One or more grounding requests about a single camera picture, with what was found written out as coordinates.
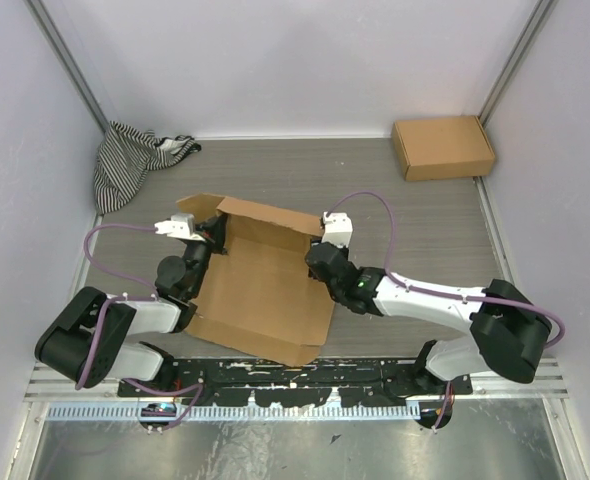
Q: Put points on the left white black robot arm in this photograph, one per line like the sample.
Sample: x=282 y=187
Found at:
x=87 y=341

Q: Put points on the left aluminium corner post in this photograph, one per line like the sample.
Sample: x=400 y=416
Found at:
x=58 y=44

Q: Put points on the folded brown cardboard box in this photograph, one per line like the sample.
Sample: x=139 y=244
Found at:
x=442 y=148

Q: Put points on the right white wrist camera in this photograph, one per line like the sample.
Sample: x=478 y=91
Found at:
x=337 y=229

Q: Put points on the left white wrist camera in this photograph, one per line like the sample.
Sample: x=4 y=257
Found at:
x=179 y=226

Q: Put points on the aluminium front frame rail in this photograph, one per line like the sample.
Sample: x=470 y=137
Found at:
x=548 y=382

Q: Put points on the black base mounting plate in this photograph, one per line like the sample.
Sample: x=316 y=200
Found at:
x=368 y=382

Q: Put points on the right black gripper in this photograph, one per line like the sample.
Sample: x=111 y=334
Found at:
x=345 y=251

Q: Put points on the aluminium corner post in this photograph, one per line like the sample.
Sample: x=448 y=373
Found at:
x=58 y=44
x=518 y=54

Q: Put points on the right aluminium corner post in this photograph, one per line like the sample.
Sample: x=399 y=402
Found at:
x=518 y=54

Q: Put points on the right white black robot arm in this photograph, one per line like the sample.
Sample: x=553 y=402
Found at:
x=501 y=331

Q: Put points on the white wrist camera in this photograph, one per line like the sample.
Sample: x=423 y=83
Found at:
x=337 y=229
x=179 y=226

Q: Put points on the brown cardboard box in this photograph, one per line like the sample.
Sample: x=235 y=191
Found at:
x=258 y=298
x=442 y=148

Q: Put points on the striped black white cloth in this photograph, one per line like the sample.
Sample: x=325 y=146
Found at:
x=126 y=156

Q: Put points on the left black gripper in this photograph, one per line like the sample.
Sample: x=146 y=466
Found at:
x=213 y=231

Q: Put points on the white slotted cable duct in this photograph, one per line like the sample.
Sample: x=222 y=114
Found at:
x=167 y=412

